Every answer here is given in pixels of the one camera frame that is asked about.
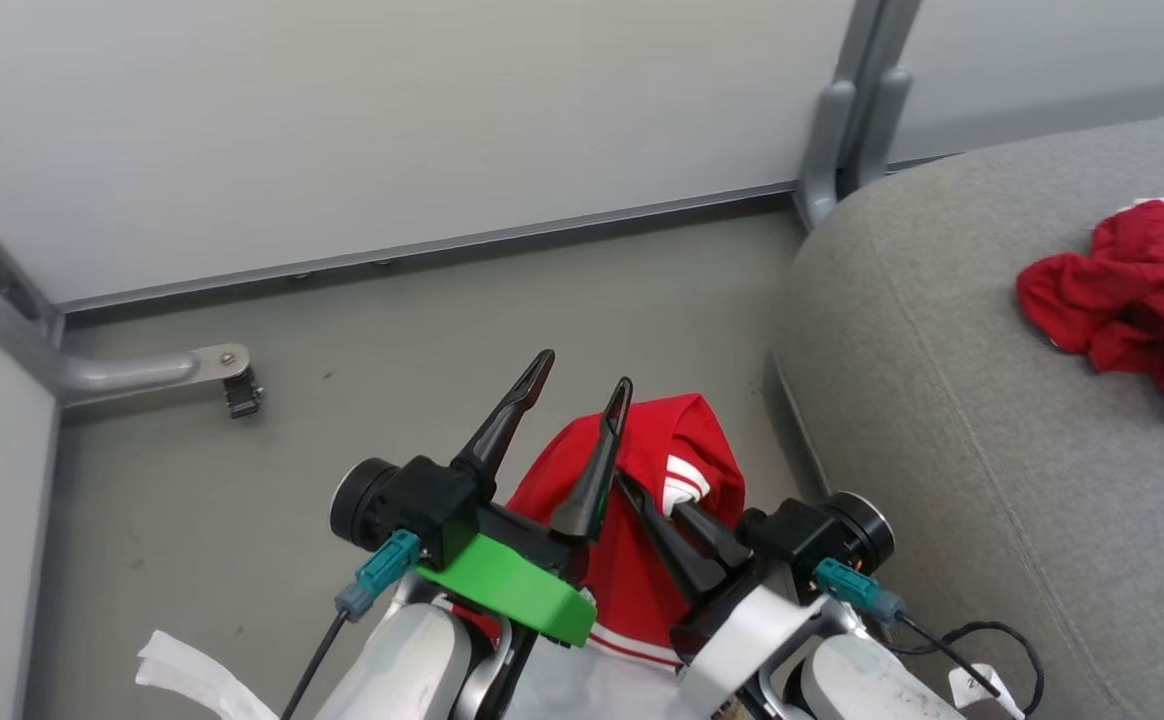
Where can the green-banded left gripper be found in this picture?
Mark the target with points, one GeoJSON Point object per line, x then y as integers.
{"type": "Point", "coordinates": [507, 590]}

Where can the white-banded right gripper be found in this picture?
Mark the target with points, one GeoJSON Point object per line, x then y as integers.
{"type": "Point", "coordinates": [742, 640]}

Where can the red shirt white hem stripes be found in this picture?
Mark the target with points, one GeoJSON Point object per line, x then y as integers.
{"type": "Point", "coordinates": [642, 560]}

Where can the red shorts white stripe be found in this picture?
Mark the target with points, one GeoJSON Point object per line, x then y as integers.
{"type": "Point", "coordinates": [1132, 290]}

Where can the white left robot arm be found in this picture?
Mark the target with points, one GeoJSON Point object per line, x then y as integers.
{"type": "Point", "coordinates": [412, 665]}

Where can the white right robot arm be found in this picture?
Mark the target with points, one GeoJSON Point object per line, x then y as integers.
{"type": "Point", "coordinates": [867, 685]}

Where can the grey fabric sofa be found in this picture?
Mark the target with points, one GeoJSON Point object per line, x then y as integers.
{"type": "Point", "coordinates": [942, 400]}

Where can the small black caster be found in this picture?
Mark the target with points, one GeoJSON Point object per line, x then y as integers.
{"type": "Point", "coordinates": [243, 393]}

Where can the white fabric strip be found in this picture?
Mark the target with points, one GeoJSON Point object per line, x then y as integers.
{"type": "Point", "coordinates": [197, 680]}

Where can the grey curved partition foot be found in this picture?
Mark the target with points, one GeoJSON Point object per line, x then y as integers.
{"type": "Point", "coordinates": [112, 372]}

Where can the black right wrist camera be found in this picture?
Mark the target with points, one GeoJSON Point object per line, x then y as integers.
{"type": "Point", "coordinates": [822, 535]}

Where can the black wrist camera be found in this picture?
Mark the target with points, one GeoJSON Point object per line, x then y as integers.
{"type": "Point", "coordinates": [822, 535]}
{"type": "Point", "coordinates": [412, 505]}

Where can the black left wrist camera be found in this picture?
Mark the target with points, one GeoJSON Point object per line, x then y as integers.
{"type": "Point", "coordinates": [412, 505]}

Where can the grey partition bottom rail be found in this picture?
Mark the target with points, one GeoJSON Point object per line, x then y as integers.
{"type": "Point", "coordinates": [422, 245]}

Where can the grey twin partition post feet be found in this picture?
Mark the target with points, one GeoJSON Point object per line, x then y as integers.
{"type": "Point", "coordinates": [832, 150]}

